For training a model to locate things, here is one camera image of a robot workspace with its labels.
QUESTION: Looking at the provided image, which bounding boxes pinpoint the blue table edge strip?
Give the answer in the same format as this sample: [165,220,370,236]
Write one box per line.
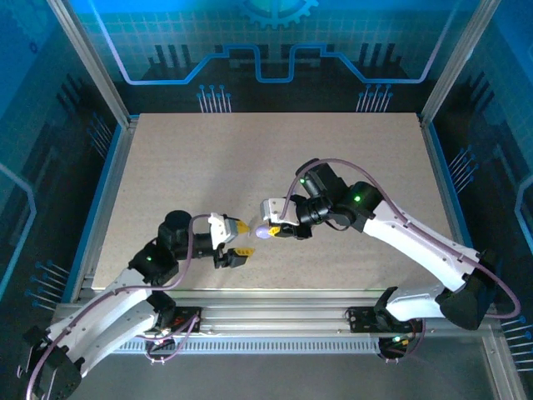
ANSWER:
[427,118,493,304]
[60,114,130,303]

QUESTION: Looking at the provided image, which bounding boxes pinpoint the wide aluminium mounting rail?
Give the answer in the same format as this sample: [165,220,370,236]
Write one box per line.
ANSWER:
[53,289,501,337]

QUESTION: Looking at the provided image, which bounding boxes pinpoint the aluminium table side rail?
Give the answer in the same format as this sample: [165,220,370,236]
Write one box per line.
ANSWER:
[68,117,141,303]
[418,116,484,303]

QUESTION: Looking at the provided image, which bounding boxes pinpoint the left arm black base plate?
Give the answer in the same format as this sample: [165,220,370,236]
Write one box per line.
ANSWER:
[157,305,204,334]

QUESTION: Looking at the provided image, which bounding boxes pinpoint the grey slotted cable duct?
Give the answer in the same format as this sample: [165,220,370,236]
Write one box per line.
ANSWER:
[110,337,382,356]

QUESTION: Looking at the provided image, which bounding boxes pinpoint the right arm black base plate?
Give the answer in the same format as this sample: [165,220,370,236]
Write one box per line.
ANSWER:
[347,306,426,334]

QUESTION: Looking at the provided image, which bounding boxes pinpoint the aluminium frame post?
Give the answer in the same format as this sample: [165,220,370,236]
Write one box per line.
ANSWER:
[418,0,505,128]
[45,0,141,128]

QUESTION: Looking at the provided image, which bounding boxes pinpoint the aluminium lower frame bar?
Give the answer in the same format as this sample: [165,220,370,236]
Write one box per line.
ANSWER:
[481,332,528,400]

